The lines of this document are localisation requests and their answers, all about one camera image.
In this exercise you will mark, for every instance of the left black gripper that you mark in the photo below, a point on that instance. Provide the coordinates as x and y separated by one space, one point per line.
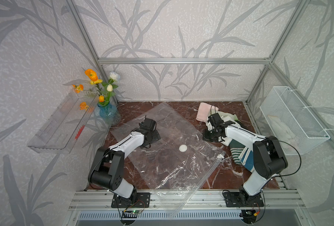
156 137

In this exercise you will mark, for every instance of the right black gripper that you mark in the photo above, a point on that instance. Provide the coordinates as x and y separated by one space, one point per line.
205 137

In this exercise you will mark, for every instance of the clear plastic vacuum bag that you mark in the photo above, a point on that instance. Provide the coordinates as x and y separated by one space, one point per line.
162 166

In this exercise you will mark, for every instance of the blue patterned towel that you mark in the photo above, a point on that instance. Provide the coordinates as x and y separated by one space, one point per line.
247 160

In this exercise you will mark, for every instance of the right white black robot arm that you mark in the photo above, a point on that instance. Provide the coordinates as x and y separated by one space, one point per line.
268 156

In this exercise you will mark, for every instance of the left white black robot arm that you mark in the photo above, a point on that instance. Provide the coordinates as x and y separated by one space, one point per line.
107 170

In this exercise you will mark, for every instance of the light green folded towel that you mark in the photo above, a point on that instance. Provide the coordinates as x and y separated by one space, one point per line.
229 117

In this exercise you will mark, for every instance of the green white striped towel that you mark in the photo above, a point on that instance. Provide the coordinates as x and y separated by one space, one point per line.
237 149

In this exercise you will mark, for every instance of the pink folded towel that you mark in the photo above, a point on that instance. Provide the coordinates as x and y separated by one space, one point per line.
204 111

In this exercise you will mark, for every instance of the white round bag valve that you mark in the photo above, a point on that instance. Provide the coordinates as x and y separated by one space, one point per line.
183 148

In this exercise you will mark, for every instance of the blue glass vase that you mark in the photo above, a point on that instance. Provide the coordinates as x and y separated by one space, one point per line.
109 114

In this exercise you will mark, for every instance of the orange white artificial flowers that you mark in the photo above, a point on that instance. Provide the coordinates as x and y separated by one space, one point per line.
106 89

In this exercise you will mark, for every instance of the white cloth in basket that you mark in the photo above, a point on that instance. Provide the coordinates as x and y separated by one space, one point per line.
283 133

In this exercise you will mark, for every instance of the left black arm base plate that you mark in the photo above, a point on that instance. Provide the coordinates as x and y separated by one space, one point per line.
137 200

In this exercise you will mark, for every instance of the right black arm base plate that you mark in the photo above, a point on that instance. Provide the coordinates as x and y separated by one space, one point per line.
242 199

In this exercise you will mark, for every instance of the white wire mesh basket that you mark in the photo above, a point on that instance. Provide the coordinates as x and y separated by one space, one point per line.
284 103

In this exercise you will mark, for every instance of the aluminium cage frame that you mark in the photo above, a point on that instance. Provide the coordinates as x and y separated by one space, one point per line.
268 62

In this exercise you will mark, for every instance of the clear acrylic wall shelf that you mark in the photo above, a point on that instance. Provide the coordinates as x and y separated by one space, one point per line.
57 135

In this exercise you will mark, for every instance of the aluminium front rail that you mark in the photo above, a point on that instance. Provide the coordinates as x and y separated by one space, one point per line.
100 200

